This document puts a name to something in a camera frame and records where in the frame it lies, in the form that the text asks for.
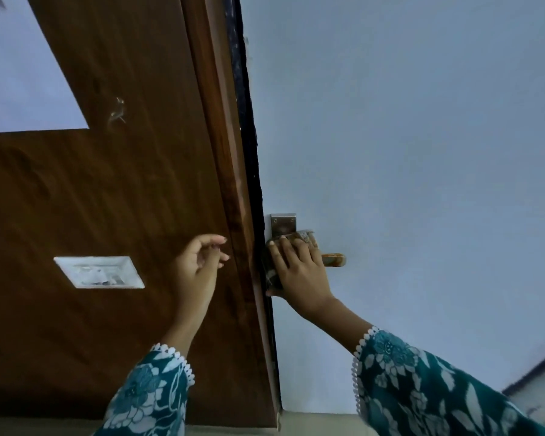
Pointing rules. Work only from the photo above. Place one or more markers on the patterned cleaning cloth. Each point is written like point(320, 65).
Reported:
point(270, 272)

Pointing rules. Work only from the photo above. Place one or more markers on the person's left fingers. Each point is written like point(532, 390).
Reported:
point(209, 249)

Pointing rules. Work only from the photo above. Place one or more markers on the person's left forearm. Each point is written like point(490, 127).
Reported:
point(163, 381)

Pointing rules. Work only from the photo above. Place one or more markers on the person's right middle finger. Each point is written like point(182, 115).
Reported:
point(291, 252)

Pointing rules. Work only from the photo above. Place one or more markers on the person's right thumb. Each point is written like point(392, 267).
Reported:
point(273, 292)

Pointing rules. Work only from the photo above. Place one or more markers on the person's right hand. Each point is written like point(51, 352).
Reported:
point(302, 281)

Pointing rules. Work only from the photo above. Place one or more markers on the light blue door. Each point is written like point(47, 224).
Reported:
point(413, 154)

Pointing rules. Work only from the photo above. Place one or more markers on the brown wooden panel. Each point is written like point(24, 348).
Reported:
point(118, 186)

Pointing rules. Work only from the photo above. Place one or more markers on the white switch plate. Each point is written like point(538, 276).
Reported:
point(99, 272)

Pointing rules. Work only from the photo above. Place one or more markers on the person's left hand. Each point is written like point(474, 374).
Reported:
point(195, 276)

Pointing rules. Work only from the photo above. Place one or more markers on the person's right forearm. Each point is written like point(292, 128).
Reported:
point(418, 381)

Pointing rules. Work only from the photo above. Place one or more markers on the person's right little finger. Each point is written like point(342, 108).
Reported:
point(317, 257)

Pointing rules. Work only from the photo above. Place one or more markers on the white frame with dark edge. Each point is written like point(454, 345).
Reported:
point(538, 385)

